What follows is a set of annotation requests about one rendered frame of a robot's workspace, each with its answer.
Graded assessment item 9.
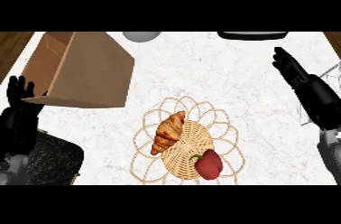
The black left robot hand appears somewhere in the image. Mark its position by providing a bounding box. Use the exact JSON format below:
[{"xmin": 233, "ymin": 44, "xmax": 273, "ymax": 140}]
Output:
[{"xmin": 0, "ymin": 75, "xmax": 47, "ymax": 159}]

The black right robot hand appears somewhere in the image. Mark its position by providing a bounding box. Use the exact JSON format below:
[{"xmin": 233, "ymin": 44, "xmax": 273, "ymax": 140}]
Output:
[{"xmin": 270, "ymin": 46, "xmax": 341, "ymax": 132}]

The red bell pepper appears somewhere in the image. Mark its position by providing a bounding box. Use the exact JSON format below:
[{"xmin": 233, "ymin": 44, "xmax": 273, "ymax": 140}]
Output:
[{"xmin": 188, "ymin": 148, "xmax": 225, "ymax": 182}]

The woven wicker placemat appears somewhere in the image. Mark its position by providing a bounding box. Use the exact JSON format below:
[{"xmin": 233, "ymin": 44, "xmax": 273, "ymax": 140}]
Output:
[{"xmin": 130, "ymin": 95, "xmax": 247, "ymax": 186}]

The dark speckled slab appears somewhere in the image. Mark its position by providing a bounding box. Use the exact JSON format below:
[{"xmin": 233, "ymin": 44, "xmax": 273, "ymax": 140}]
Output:
[{"xmin": 25, "ymin": 129, "xmax": 86, "ymax": 186}]

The brown cardboard box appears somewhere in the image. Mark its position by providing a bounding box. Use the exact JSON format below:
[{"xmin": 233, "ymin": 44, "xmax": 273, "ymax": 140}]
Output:
[{"xmin": 21, "ymin": 31, "xmax": 136, "ymax": 109}]

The black appliance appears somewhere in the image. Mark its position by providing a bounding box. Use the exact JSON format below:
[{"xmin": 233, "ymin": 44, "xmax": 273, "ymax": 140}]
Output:
[{"xmin": 216, "ymin": 31, "xmax": 291, "ymax": 42}]

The golden brown croissant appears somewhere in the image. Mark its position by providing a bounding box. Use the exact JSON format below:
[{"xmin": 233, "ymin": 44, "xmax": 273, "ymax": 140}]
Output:
[{"xmin": 149, "ymin": 110, "xmax": 188, "ymax": 156}]

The grey round bowl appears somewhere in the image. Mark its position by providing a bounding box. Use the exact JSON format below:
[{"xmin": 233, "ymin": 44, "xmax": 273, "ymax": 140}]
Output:
[{"xmin": 121, "ymin": 31, "xmax": 163, "ymax": 43}]

